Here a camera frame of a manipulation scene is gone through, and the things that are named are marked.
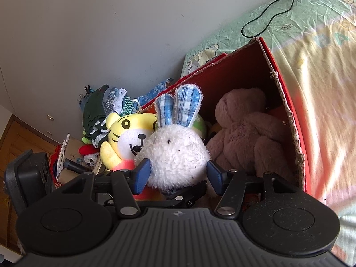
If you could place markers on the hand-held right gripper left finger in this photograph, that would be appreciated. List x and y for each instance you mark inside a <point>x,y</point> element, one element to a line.
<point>141,175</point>

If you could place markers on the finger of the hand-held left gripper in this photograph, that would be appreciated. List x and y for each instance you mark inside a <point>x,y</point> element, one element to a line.
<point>183,196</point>

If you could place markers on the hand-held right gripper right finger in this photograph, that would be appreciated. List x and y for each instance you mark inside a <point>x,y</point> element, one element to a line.
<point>215,176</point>

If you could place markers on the white rabbit plush toy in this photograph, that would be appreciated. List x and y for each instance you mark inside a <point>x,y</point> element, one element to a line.
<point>172,153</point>

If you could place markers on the yellow tiger plush toy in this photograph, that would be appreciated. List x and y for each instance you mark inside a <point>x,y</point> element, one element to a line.
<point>122,136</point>

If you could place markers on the green plush toy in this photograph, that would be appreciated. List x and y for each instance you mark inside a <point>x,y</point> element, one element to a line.
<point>200,125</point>

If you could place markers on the red cardboard box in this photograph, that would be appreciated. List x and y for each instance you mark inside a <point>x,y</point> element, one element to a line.
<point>236,69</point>

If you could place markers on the small yellow toy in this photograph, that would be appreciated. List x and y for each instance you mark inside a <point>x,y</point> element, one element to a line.
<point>215,128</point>

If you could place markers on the black cylindrical object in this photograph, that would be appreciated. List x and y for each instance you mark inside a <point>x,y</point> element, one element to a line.
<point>75,165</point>

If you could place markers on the brown teddy bear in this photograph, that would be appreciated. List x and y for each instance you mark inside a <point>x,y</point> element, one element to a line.
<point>244,133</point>

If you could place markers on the brown cardboard box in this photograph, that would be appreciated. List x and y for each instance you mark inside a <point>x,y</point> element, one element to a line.
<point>73,147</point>

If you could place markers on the small red white plush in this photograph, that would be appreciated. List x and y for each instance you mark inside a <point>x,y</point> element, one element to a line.
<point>89,155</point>

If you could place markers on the pile of clothes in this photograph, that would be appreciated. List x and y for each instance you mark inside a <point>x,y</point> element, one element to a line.
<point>94,111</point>

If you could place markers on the blue white patterned cloth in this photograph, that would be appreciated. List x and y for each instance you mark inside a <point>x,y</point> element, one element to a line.
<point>151,93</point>

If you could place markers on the cartoon printed bed sheet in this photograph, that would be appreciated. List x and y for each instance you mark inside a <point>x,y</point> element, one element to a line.
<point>319,89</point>

